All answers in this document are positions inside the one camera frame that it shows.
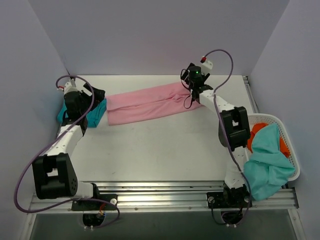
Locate pink t shirt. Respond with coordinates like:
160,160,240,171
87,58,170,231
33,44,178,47
106,82,202,126

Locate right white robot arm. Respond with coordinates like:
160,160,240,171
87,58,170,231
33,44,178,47
180,61,251,207

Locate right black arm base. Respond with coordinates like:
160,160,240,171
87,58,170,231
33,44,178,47
206,184,253,228

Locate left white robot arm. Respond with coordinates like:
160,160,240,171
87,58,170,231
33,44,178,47
32,82,107,210

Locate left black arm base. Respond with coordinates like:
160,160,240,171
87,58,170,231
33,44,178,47
71,193,120,229

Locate folded teal t shirt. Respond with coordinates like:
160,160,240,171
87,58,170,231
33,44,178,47
57,98,107,128

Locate white plastic laundry basket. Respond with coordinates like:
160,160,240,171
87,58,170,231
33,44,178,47
248,113,301,182

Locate orange t shirt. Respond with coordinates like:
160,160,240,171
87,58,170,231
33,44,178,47
247,122,291,158

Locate light turquoise t shirt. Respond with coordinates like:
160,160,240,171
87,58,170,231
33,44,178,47
244,123,295,201

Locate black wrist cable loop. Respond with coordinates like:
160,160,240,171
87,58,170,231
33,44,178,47
180,68,198,110

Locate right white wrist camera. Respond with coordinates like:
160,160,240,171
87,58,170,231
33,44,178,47
200,56,213,75

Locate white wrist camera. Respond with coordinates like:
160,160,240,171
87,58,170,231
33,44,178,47
57,78,78,95
200,56,213,75

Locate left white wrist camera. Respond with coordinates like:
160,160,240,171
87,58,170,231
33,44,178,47
57,78,78,95

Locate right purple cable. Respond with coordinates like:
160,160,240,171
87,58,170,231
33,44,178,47
200,49,252,224

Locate purple cable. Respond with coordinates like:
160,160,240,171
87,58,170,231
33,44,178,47
13,74,121,229
200,49,252,224

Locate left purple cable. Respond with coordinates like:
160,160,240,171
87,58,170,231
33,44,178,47
13,74,121,229

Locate aluminium mounting rail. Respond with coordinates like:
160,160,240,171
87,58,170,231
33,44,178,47
29,181,299,214

